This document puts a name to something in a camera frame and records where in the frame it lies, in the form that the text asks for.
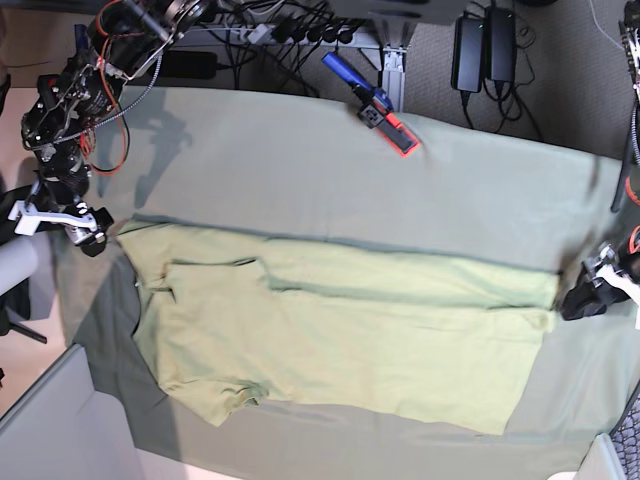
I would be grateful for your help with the white black gripper right side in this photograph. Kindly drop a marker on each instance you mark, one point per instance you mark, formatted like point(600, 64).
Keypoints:
point(84, 226)

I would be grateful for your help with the white black gripper left side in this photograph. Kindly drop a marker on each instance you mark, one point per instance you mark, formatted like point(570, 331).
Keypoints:
point(611, 276)

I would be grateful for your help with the light green T-shirt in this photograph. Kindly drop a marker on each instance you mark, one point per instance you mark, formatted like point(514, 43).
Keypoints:
point(230, 319)

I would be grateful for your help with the black robot arm right side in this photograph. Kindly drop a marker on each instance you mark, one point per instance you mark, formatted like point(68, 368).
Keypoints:
point(125, 39)

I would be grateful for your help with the grey patterned bin right bottom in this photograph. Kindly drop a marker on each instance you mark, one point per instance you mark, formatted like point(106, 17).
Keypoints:
point(615, 455)

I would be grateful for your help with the black power brick under table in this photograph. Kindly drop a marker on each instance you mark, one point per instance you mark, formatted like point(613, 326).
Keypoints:
point(197, 65)

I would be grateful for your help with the grey bin left bottom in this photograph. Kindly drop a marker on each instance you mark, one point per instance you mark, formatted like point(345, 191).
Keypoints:
point(63, 428)

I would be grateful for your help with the black power adapter left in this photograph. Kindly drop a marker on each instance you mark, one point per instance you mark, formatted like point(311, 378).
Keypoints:
point(468, 54)

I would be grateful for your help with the black power adapter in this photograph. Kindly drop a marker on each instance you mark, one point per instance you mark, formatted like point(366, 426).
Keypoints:
point(468, 54)
point(500, 53)

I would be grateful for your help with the grey power strip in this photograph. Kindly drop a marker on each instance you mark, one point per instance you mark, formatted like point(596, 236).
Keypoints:
point(330, 35)

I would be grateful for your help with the blue orange clamp centre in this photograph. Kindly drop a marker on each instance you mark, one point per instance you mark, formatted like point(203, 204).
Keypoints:
point(376, 110)

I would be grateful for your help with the black power adapter right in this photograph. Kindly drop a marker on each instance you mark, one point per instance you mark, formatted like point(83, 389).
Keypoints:
point(500, 53)

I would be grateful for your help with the aluminium table leg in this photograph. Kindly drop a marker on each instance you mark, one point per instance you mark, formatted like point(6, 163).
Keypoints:
point(394, 37)

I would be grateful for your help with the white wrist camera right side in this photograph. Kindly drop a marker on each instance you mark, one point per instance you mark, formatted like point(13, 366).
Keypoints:
point(27, 219)

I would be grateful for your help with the white cylindrical post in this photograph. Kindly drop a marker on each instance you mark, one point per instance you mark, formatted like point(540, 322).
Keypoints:
point(19, 259)

